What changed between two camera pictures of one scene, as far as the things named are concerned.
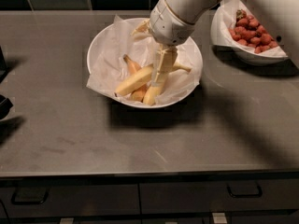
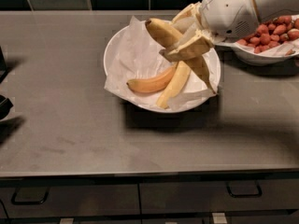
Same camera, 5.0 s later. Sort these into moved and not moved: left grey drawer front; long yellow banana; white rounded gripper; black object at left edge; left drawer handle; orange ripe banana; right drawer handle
Moved: white rounded gripper; long yellow banana; orange ripe banana
Not moved: black object at left edge; left grey drawer front; left drawer handle; right drawer handle
